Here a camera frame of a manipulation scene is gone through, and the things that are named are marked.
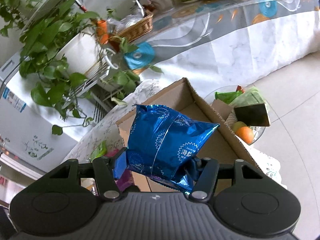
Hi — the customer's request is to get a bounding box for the brown cardboard piece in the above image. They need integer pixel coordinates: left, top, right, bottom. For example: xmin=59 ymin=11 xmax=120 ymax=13
xmin=211 ymin=99 xmax=233 ymax=120

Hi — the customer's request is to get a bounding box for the wicker basket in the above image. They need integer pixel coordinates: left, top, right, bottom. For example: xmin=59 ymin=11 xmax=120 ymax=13
xmin=109 ymin=11 xmax=154 ymax=44

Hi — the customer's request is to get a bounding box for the shiny blue snack packet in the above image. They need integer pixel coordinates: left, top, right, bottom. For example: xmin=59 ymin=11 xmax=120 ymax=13
xmin=126 ymin=104 xmax=221 ymax=195

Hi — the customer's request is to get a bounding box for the green pothos plant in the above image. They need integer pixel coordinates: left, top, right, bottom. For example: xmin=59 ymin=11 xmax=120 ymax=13
xmin=0 ymin=0 xmax=163 ymax=135

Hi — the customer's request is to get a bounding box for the small table with floral cloth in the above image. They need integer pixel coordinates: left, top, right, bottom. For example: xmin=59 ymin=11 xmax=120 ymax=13
xmin=62 ymin=79 xmax=288 ymax=193

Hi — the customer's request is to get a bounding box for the orange plastic container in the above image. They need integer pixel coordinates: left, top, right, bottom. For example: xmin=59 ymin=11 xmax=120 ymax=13
xmin=96 ymin=20 xmax=109 ymax=44

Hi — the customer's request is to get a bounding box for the brown cardboard box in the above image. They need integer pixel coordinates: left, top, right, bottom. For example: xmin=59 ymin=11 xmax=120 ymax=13
xmin=115 ymin=77 xmax=265 ymax=193

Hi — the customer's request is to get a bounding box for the clear plastic bag in basket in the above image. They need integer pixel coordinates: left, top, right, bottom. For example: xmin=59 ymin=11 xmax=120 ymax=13
xmin=107 ymin=14 xmax=143 ymax=30

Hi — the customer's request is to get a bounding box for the long table with patterned cloth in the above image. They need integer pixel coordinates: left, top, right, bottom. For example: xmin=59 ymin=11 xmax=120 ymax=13
xmin=100 ymin=0 xmax=320 ymax=100

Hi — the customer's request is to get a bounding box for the dark green plastic bag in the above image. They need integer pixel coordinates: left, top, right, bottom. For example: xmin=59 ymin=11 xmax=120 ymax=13
xmin=215 ymin=91 xmax=243 ymax=104

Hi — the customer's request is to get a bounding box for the green apple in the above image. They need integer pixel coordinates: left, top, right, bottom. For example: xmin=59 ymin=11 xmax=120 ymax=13
xmin=231 ymin=121 xmax=247 ymax=133

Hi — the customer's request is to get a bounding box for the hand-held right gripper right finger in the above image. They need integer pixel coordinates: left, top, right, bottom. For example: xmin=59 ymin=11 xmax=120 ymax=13
xmin=186 ymin=157 xmax=274 ymax=202

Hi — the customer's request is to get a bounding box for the white refrigerator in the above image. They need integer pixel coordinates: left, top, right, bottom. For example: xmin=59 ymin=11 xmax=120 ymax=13
xmin=0 ymin=52 xmax=95 ymax=180

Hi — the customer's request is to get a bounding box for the glass fruit bowl with snacks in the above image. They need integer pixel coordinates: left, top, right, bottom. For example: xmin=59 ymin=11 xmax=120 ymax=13
xmin=204 ymin=85 xmax=267 ymax=145

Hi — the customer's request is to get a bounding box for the orange fruit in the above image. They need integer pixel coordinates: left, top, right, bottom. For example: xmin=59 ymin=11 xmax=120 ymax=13
xmin=236 ymin=126 xmax=254 ymax=144

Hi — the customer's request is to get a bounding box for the green snack packet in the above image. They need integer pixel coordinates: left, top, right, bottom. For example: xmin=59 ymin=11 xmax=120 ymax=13
xmin=90 ymin=141 xmax=108 ymax=162

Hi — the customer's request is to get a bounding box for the pink snack packet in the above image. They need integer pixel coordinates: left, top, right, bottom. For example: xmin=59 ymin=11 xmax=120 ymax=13
xmin=106 ymin=149 xmax=139 ymax=192

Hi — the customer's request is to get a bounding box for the large white plant pot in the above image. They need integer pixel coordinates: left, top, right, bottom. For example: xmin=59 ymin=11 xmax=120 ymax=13
xmin=56 ymin=26 xmax=118 ymax=80

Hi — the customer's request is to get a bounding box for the gold box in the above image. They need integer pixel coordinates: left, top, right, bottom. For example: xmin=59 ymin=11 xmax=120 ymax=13
xmin=234 ymin=102 xmax=271 ymax=127

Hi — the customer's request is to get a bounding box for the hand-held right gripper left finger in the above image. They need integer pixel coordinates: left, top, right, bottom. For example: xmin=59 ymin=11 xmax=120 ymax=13
xmin=37 ymin=147 xmax=128 ymax=200

